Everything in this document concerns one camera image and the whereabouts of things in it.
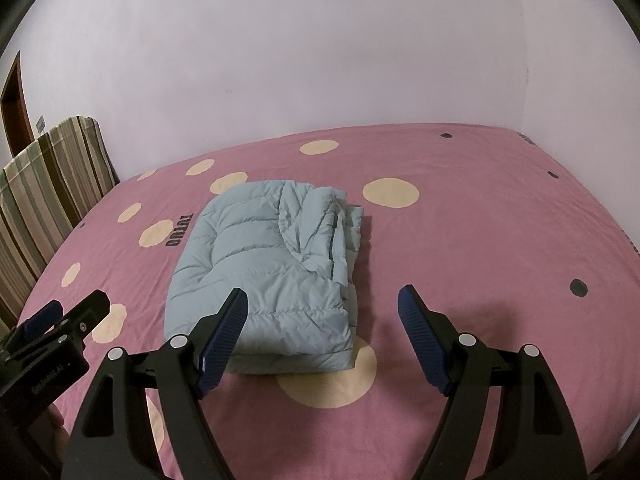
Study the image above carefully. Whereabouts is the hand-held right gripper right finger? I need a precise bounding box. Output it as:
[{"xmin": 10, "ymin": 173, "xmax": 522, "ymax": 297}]
[{"xmin": 397, "ymin": 284, "xmax": 588, "ymax": 480}]

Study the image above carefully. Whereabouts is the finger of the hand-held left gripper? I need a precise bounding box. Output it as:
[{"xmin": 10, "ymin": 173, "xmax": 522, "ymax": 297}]
[
  {"xmin": 54, "ymin": 290, "xmax": 111, "ymax": 357},
  {"xmin": 0, "ymin": 300, "xmax": 63, "ymax": 357}
]

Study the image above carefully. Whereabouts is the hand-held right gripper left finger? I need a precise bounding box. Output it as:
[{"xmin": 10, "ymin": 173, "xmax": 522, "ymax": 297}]
[{"xmin": 60, "ymin": 287, "xmax": 249, "ymax": 480}]

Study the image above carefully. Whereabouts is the light blue puffer jacket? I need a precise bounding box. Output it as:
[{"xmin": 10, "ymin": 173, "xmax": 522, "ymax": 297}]
[{"xmin": 164, "ymin": 182, "xmax": 365, "ymax": 376}]

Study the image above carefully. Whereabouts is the bed with pink dotted sheet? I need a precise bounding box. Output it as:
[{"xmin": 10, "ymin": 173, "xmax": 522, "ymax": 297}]
[{"xmin": 17, "ymin": 122, "xmax": 640, "ymax": 480}]

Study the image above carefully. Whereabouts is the striped upright mattress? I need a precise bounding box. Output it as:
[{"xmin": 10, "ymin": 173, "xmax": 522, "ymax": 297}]
[{"xmin": 0, "ymin": 116, "xmax": 121, "ymax": 321}]

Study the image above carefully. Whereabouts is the brown wooden door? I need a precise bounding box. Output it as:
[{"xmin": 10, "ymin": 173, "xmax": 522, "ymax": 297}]
[{"xmin": 0, "ymin": 50, "xmax": 36, "ymax": 161}]

